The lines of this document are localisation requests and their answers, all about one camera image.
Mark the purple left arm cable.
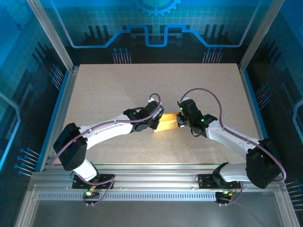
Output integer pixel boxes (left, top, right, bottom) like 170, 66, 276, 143
51, 93, 164, 207

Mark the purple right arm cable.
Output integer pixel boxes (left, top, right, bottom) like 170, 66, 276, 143
181, 87, 287, 207

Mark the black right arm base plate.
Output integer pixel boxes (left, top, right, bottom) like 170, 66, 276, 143
197, 174, 241, 190

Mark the aluminium side rail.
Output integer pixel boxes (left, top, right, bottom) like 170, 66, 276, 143
239, 65, 274, 172
39, 66, 80, 172

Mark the grey metal panel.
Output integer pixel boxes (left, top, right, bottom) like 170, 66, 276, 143
30, 201, 285, 227

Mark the wide aluminium frame rail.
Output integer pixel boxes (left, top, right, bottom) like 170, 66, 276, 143
27, 163, 287, 193

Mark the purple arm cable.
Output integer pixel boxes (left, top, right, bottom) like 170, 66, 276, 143
181, 87, 287, 207
51, 93, 164, 207

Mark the aluminium corner post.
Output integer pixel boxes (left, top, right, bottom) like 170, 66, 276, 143
239, 0, 286, 71
26, 0, 75, 71

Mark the slotted grey cable duct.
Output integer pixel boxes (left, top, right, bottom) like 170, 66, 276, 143
37, 192, 221, 201

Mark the yellow paper box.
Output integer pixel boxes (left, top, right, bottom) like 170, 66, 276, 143
153, 112, 180, 133

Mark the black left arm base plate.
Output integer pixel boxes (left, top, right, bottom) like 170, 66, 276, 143
72, 174, 115, 190

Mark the black board with LEDs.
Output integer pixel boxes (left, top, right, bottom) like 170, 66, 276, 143
215, 190, 234, 201
82, 190, 100, 200

